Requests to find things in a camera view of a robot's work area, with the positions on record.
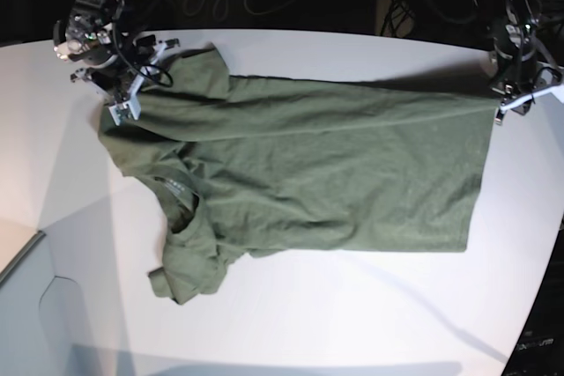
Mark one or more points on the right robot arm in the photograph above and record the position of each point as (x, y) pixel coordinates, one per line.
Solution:
(105, 38)

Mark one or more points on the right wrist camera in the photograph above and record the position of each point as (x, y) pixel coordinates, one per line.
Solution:
(129, 109)

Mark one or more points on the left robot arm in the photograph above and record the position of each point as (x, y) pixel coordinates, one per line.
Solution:
(525, 68)

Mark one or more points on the white table extension panel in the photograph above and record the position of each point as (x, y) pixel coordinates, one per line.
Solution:
(58, 317)

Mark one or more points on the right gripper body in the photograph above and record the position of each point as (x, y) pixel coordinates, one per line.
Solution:
(122, 76)

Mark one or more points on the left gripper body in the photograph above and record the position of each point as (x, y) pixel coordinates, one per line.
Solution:
(519, 90)

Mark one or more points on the green t-shirt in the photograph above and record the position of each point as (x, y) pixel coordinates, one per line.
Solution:
(261, 165)

